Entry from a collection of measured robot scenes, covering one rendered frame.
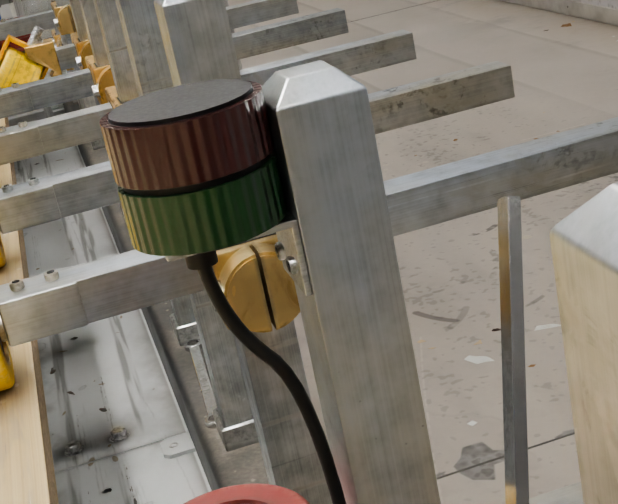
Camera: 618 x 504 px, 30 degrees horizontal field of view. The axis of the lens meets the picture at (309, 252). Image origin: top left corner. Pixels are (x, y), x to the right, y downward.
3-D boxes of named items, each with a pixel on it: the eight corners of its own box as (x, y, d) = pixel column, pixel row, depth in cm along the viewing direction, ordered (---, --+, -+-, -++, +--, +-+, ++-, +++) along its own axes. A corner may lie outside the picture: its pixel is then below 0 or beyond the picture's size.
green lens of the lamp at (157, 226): (266, 184, 46) (255, 132, 45) (306, 224, 41) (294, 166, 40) (122, 223, 45) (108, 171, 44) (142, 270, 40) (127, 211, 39)
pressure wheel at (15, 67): (19, 107, 170) (42, 59, 169) (22, 117, 162) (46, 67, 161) (-18, 90, 168) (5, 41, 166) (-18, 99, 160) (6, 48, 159)
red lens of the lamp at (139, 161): (254, 125, 45) (242, 71, 45) (292, 158, 40) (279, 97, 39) (106, 163, 44) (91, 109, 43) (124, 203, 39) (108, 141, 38)
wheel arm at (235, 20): (294, 11, 174) (290, -9, 173) (299, 13, 171) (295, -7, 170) (58, 68, 167) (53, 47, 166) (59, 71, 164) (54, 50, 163)
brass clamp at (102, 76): (135, 83, 149) (126, 46, 148) (150, 101, 137) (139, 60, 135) (89, 95, 148) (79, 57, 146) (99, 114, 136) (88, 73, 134)
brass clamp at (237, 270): (270, 251, 81) (256, 184, 79) (324, 317, 68) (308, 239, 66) (186, 275, 79) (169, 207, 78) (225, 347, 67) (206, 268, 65)
